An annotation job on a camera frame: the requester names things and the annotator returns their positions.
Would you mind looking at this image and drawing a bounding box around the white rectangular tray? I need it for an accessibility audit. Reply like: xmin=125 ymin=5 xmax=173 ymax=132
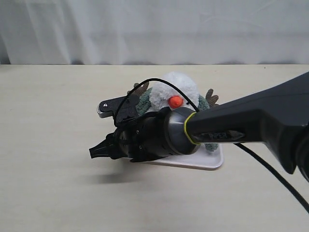
xmin=141 ymin=145 xmax=224 ymax=171

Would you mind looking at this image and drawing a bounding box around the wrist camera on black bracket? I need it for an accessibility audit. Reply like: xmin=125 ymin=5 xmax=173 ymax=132
xmin=97 ymin=94 xmax=140 ymax=126

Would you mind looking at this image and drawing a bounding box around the white plush snowman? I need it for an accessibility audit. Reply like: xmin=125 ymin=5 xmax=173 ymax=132
xmin=134 ymin=71 xmax=220 ymax=114

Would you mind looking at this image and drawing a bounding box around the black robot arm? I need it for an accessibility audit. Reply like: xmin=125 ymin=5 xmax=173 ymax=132
xmin=89 ymin=73 xmax=309 ymax=178

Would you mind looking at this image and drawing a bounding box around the white backdrop curtain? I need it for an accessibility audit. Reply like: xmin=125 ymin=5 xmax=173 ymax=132
xmin=0 ymin=0 xmax=309 ymax=65

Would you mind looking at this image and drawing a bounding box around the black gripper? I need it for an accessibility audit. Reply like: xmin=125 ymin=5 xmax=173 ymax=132
xmin=89 ymin=113 xmax=169 ymax=162

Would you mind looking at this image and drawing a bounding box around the green fuzzy scarf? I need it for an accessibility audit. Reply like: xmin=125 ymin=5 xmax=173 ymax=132
xmin=136 ymin=88 xmax=219 ymax=153

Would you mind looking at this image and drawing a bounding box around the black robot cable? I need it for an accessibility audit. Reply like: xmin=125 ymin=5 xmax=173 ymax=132
xmin=115 ymin=77 xmax=309 ymax=218

